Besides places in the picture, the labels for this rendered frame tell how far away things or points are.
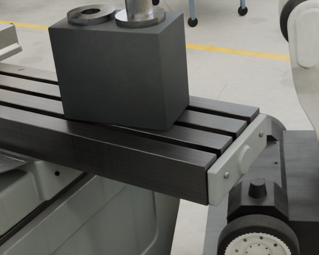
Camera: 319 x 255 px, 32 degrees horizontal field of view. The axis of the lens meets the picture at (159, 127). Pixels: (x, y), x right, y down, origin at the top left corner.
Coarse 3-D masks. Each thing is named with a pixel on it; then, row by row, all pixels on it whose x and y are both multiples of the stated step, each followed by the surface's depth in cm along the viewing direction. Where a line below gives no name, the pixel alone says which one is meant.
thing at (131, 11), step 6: (126, 0) 97; (132, 0) 96; (138, 0) 96; (144, 0) 96; (150, 0) 98; (126, 6) 98; (132, 6) 97; (138, 6) 97; (144, 6) 97; (150, 6) 98; (126, 12) 99; (132, 12) 97; (138, 12) 97; (144, 12) 97; (150, 12) 98
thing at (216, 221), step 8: (224, 200) 174; (208, 208) 172; (216, 208) 171; (224, 208) 171; (208, 216) 168; (216, 216) 168; (224, 216) 168; (208, 224) 165; (216, 224) 165; (224, 224) 164; (208, 232) 162; (216, 232) 161; (208, 240) 159; (216, 240) 158; (208, 248) 156; (216, 248) 155
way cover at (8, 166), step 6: (0, 156) 114; (6, 156) 114; (18, 156) 114; (0, 162) 110; (6, 162) 110; (12, 162) 110; (18, 162) 110; (24, 162) 110; (30, 162) 111; (0, 168) 107; (6, 168) 107; (12, 168) 107
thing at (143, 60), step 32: (64, 32) 100; (96, 32) 98; (128, 32) 95; (160, 32) 94; (64, 64) 104; (96, 64) 101; (128, 64) 98; (160, 64) 96; (64, 96) 107; (96, 96) 104; (128, 96) 102; (160, 96) 99; (160, 128) 102
